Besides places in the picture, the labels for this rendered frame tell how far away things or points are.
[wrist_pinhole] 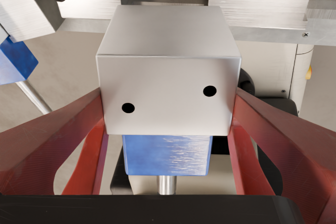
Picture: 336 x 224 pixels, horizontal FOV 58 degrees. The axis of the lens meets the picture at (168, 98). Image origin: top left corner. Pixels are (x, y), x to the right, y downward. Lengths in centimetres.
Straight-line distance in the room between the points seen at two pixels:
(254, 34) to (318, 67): 111
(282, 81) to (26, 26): 87
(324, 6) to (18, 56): 25
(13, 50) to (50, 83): 138
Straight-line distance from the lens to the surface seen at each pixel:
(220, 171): 51
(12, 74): 31
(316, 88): 148
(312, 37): 32
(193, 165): 15
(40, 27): 28
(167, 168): 16
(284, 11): 19
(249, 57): 97
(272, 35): 31
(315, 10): 21
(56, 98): 175
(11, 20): 29
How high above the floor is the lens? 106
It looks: 44 degrees down
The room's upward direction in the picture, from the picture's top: 168 degrees counter-clockwise
